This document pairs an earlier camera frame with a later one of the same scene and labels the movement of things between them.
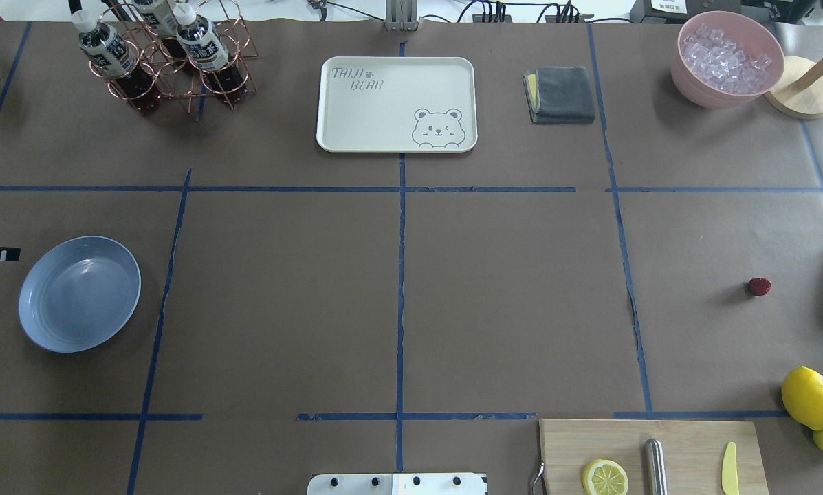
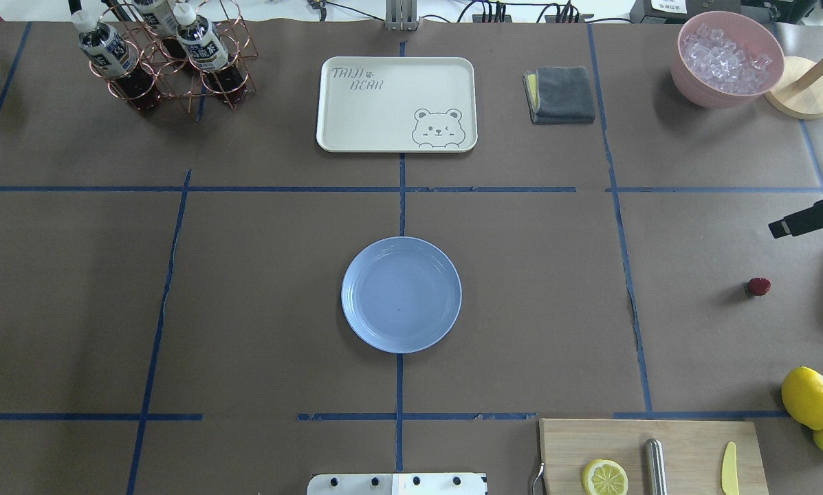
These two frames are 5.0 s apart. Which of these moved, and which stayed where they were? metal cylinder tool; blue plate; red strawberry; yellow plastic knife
Moved: blue plate
Stayed: yellow plastic knife; red strawberry; metal cylinder tool
